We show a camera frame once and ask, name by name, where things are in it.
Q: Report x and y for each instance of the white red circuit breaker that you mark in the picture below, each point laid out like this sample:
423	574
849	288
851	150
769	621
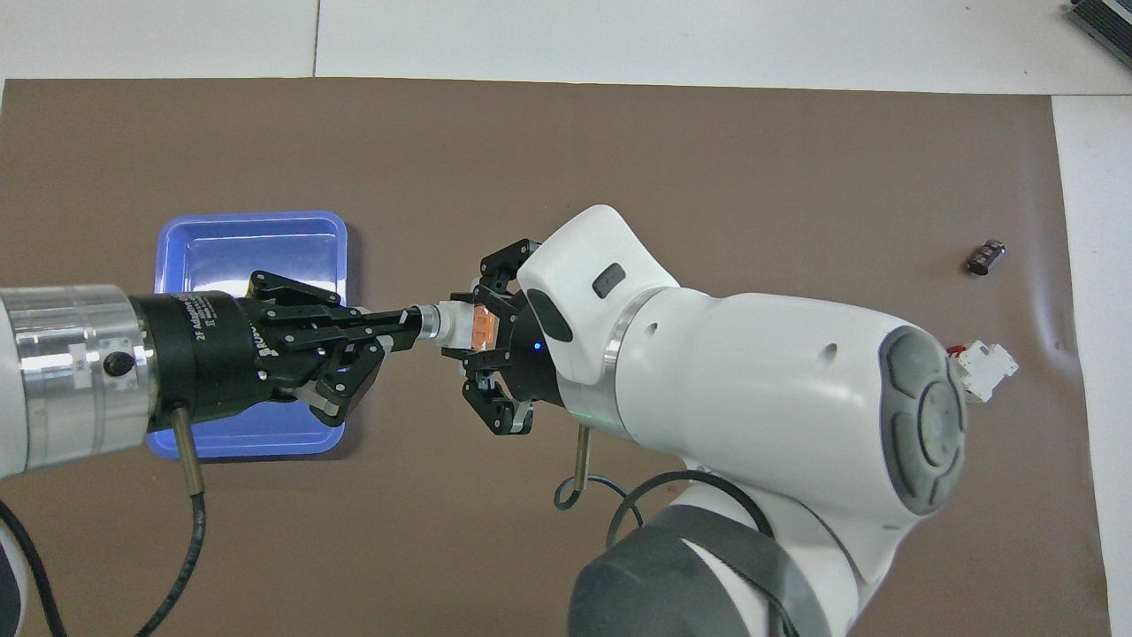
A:
986	370

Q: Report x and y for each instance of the blue plastic tray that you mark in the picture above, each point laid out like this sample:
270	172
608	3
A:
230	248

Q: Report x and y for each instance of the small black terminal block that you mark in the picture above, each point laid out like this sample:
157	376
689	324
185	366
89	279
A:
987	257

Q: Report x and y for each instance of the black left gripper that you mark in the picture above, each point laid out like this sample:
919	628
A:
203	354

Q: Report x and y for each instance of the grey ribbed device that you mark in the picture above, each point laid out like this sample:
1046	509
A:
1105	18

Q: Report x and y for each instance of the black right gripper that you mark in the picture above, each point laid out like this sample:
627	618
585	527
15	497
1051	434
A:
531	358

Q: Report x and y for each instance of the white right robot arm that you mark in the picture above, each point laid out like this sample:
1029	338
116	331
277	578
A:
752	398

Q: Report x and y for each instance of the brown table mat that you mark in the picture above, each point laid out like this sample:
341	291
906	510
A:
707	159

